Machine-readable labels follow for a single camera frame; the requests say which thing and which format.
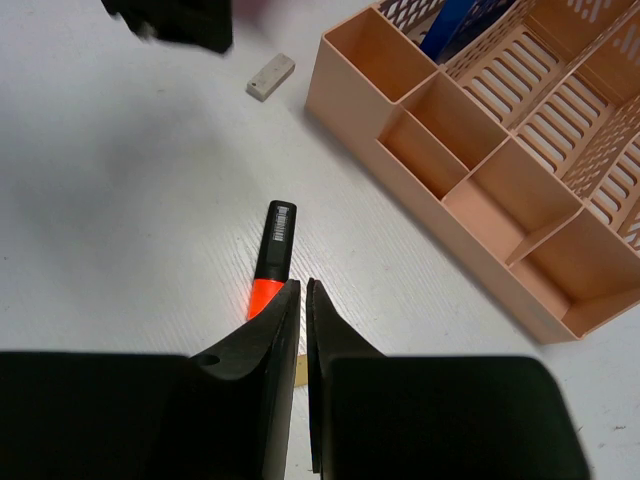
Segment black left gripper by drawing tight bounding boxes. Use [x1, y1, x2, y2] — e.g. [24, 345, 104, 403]
[102, 0, 233, 54]

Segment peach plastic file organizer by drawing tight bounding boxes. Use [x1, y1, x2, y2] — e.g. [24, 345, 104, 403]
[306, 1, 639, 344]

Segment small tan eraser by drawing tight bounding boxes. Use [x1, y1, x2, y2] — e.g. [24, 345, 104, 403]
[294, 355, 308, 388]

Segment blue plastic folder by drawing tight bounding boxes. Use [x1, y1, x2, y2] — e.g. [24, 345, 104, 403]
[419, 0, 514, 64]

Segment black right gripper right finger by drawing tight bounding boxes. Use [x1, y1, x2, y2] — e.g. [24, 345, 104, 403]
[306, 279, 590, 479]

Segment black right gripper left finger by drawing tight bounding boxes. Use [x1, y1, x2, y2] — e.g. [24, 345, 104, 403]
[1, 280, 301, 479]

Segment white rectangular eraser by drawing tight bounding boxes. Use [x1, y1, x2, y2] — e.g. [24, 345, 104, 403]
[246, 53, 296, 102]

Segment orange black highlighter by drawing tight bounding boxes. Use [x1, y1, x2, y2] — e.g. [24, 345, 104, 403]
[248, 200, 297, 320]

